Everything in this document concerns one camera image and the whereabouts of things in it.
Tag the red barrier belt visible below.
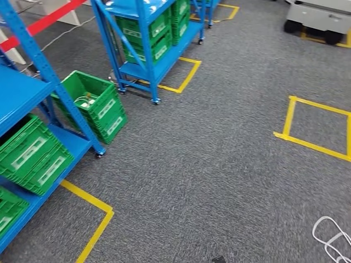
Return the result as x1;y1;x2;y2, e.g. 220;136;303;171
0;0;87;53

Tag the green plastic crate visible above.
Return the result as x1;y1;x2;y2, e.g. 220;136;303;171
15;145;75;197
115;10;172;48
170;0;190;26
172;14;192;46
122;31;174;67
94;108;129;145
0;187;30;241
0;113;60;182
51;70;125;132

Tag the white device with wires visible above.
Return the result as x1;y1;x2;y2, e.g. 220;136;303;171
73;92;97;109

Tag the white wheeled cart robot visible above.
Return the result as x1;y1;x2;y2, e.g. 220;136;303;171
284;0;351;46

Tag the white desk panel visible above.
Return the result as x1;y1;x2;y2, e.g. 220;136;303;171
0;28;26;66

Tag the blue metal shelf rack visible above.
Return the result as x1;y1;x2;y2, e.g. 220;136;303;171
190;0;221;29
91;0;206;106
0;0;106;255

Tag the yellow floor tape square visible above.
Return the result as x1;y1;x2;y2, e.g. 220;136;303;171
273;95;351;162
137;56;202;94
189;3;240;24
300;31;351;49

